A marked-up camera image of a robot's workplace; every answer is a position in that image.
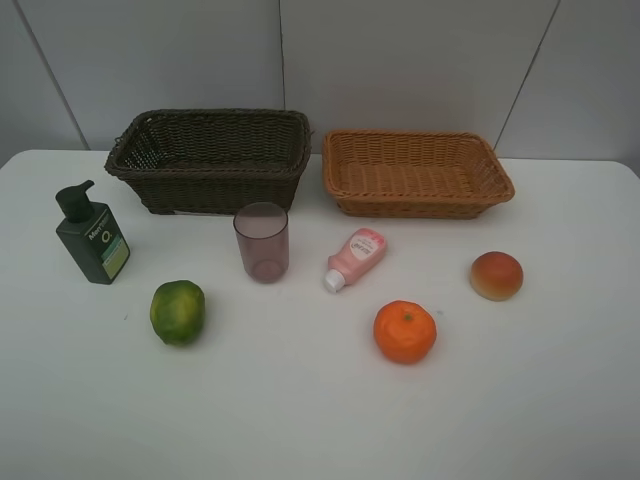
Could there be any pink squeeze bottle white cap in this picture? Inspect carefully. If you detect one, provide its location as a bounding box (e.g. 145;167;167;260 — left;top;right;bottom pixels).
323;228;387;293

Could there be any translucent purple plastic cup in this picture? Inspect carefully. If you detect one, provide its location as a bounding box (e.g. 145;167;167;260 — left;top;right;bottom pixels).
233;202;289;284

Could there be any orange mandarin fruit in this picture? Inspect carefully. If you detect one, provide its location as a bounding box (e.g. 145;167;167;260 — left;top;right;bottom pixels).
373;300;437;365

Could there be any red yellow peach fruit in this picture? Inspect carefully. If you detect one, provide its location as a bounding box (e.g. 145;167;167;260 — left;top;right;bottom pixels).
469;251;524;301

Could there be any dark green pump bottle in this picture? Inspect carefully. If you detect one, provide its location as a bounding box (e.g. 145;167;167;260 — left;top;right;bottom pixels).
55;180;130;285

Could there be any light orange wicker basket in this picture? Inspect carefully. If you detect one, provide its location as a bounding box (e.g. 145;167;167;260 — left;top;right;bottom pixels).
322;129;515;220

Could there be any dark brown wicker basket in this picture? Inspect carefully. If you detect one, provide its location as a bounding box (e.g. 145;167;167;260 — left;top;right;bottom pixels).
105;109;312;215

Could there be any green citrus fruit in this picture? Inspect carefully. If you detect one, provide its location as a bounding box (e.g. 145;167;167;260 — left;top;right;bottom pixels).
150;280;206;347

